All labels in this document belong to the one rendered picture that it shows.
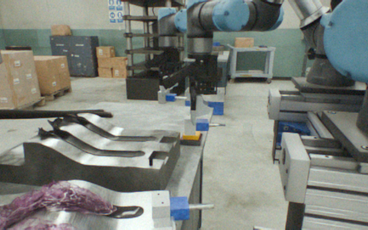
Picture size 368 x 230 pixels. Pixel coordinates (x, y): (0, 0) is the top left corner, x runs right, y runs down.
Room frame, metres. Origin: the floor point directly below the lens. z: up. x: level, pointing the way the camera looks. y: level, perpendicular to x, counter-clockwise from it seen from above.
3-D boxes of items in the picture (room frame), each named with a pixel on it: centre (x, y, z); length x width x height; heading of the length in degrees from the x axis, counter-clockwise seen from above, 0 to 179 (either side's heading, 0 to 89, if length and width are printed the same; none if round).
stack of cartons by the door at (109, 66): (7.35, 1.98, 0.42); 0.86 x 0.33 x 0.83; 79
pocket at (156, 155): (0.63, 0.07, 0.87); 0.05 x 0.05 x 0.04; 79
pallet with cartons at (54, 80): (5.06, 3.02, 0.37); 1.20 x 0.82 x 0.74; 87
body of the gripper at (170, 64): (1.14, 0.06, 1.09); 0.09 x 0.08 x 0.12; 73
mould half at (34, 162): (0.74, 0.28, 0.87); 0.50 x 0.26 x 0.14; 79
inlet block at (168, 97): (1.14, 0.05, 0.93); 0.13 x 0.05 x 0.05; 73
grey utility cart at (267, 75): (6.51, -1.62, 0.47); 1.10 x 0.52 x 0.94; 87
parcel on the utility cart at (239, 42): (6.55, -1.46, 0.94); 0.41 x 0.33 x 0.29; 87
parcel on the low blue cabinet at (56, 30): (7.51, 3.39, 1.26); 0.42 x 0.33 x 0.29; 79
